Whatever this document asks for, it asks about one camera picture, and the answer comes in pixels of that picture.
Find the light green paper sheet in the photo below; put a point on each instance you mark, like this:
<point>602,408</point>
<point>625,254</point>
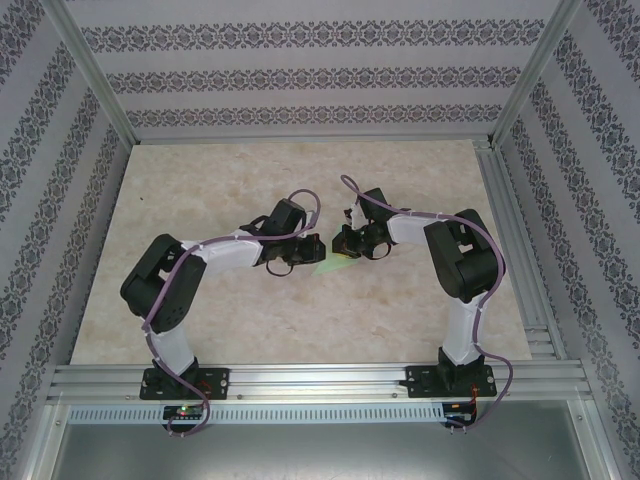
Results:
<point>332,267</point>

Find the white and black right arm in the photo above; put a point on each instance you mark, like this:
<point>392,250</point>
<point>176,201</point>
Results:
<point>465,260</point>

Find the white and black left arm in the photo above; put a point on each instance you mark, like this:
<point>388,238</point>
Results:
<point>160,290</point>

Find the small electronics board green light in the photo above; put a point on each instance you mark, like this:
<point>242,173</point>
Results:
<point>182,411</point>

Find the long aluminium mounting rail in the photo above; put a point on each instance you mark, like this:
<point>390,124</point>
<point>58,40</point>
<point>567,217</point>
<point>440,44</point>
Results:
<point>315,382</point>

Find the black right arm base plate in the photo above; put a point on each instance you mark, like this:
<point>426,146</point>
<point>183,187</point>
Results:
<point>420,382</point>

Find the aluminium side rail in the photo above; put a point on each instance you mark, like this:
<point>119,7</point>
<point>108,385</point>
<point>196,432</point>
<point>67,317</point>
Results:
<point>520,250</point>

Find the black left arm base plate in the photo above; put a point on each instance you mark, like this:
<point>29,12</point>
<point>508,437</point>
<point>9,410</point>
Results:
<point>215,382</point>

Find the aluminium frame post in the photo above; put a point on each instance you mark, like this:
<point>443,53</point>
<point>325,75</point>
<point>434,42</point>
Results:
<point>537,65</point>
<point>90,65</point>

